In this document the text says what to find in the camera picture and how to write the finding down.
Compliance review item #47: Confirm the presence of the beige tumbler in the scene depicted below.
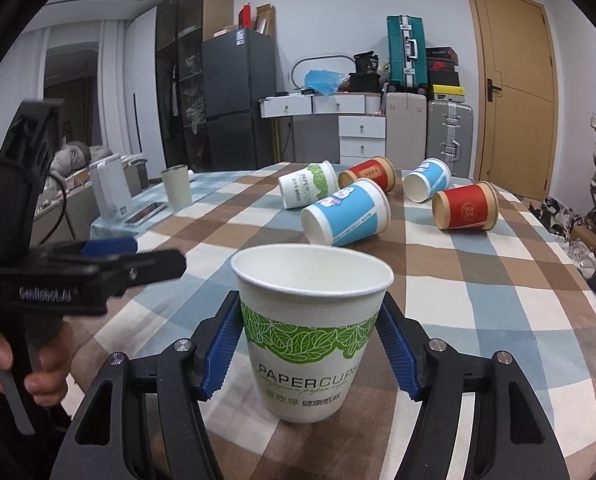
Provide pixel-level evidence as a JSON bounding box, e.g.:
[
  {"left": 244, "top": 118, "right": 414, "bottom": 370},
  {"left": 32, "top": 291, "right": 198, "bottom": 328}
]
[{"left": 161, "top": 164, "right": 194, "bottom": 210}]

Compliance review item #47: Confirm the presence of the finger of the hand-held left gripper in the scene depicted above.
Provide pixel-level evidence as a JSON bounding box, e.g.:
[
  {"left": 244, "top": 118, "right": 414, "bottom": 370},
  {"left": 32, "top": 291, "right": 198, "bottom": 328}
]
[
  {"left": 102, "top": 248, "right": 187, "bottom": 295},
  {"left": 79, "top": 238, "right": 139, "bottom": 261}
]

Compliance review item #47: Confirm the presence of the large blue white paper cup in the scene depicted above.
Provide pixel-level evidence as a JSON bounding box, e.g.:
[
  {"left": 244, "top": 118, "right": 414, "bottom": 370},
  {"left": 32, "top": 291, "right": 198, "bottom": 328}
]
[{"left": 301, "top": 178, "right": 391, "bottom": 248}]

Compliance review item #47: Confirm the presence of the beige suitcase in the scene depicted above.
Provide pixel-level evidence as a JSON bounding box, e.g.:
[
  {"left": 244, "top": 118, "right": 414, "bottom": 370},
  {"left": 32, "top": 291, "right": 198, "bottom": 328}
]
[{"left": 385, "top": 92, "right": 427, "bottom": 162}]

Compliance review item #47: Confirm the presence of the teal suitcase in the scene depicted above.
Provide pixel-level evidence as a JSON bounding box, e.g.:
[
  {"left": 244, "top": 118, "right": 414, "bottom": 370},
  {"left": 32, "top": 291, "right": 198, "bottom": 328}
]
[{"left": 386, "top": 15, "right": 427, "bottom": 93}]

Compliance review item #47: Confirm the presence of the silver suitcase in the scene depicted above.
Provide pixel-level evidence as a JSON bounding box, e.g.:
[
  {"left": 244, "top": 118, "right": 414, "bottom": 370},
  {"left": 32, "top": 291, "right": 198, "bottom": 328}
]
[{"left": 426, "top": 100, "right": 475, "bottom": 178}]

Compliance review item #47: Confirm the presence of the smartphone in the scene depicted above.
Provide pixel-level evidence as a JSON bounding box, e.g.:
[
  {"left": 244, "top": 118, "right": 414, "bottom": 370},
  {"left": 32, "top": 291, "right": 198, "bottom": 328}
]
[{"left": 124, "top": 201, "right": 168, "bottom": 226}]

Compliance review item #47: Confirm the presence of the small blue white paper cup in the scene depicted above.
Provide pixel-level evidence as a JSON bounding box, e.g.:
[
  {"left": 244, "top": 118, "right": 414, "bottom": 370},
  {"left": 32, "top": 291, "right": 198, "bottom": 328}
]
[{"left": 402, "top": 158, "right": 452, "bottom": 204}]

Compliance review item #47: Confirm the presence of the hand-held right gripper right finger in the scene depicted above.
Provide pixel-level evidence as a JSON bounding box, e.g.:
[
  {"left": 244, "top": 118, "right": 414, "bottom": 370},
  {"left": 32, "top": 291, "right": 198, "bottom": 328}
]
[{"left": 376, "top": 292, "right": 572, "bottom": 480}]

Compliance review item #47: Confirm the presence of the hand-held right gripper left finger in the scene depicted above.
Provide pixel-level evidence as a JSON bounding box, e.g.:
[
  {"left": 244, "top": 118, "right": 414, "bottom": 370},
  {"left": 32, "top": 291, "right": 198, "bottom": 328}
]
[{"left": 52, "top": 292, "right": 245, "bottom": 480}]

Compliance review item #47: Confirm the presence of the cardboard box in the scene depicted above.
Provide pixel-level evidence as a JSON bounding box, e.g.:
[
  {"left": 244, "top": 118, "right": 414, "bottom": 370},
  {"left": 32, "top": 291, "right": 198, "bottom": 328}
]
[{"left": 255, "top": 4, "right": 275, "bottom": 37}]

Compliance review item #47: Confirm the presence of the checked tablecloth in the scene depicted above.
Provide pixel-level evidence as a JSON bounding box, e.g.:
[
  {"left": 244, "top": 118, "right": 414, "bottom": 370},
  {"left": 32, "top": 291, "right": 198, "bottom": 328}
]
[{"left": 90, "top": 162, "right": 596, "bottom": 480}]

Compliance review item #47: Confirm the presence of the black cable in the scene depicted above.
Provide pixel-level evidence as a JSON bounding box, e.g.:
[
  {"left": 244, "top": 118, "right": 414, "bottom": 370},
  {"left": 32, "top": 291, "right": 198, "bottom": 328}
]
[{"left": 42, "top": 174, "right": 74, "bottom": 247}]

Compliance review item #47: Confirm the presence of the glass door cabinet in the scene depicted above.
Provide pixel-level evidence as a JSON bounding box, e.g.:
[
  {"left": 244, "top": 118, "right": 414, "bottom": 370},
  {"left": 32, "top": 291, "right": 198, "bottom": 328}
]
[{"left": 155, "top": 0, "right": 235, "bottom": 172}]

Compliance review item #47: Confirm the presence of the green leaf white paper cup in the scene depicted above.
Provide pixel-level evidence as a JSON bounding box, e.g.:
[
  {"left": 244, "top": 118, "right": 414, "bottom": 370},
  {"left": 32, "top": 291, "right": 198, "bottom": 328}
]
[
  {"left": 278, "top": 161, "right": 340, "bottom": 210},
  {"left": 230, "top": 244, "right": 395, "bottom": 424}
]

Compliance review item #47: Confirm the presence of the black white patterned cloth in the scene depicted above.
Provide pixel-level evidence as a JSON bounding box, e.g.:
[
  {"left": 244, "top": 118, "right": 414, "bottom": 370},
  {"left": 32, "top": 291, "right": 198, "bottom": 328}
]
[{"left": 537, "top": 197, "right": 588, "bottom": 237}]

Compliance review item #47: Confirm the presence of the stack of shoe boxes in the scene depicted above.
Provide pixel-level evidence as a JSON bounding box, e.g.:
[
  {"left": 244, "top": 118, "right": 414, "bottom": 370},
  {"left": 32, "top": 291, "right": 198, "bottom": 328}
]
[{"left": 425, "top": 47, "right": 467, "bottom": 102}]

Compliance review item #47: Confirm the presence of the grey padded jacket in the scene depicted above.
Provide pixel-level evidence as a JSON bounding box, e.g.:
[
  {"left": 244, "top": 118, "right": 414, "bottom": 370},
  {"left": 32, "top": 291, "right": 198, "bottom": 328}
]
[{"left": 52, "top": 142, "right": 112, "bottom": 182}]

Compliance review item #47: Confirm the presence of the wooden door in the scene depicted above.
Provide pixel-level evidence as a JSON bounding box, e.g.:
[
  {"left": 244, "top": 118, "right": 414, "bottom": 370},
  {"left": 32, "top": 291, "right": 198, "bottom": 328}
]
[{"left": 464, "top": 0, "right": 559, "bottom": 202}]

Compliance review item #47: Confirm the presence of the dark grey refrigerator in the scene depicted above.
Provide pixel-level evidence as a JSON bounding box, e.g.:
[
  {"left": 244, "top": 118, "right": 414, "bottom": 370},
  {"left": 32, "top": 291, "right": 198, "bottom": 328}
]
[{"left": 201, "top": 28, "right": 277, "bottom": 172}]

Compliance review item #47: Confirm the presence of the white electric kettle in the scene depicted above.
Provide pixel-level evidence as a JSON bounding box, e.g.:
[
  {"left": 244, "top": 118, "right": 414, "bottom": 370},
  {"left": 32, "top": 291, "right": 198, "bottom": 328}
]
[{"left": 88, "top": 155, "right": 133, "bottom": 222}]

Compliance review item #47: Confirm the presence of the red brown paper cup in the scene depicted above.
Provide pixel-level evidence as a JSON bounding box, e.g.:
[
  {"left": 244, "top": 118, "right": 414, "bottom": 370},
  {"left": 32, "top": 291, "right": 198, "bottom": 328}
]
[
  {"left": 431, "top": 181, "right": 500, "bottom": 232},
  {"left": 338, "top": 156, "right": 397, "bottom": 194}
]

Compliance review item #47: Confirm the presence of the white drawer dresser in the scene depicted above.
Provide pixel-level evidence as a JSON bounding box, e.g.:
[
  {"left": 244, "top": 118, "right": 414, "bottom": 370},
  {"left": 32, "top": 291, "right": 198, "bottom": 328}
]
[{"left": 258, "top": 92, "right": 387, "bottom": 164}]

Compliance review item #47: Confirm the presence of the black bag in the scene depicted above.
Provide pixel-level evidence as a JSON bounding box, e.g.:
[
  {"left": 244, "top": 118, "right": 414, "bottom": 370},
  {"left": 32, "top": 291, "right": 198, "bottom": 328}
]
[{"left": 349, "top": 52, "right": 383, "bottom": 93}]

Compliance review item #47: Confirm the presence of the blue plastic bag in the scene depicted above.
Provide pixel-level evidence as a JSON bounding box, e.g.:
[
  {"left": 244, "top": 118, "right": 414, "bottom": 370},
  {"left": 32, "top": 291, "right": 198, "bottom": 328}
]
[{"left": 304, "top": 68, "right": 347, "bottom": 97}]

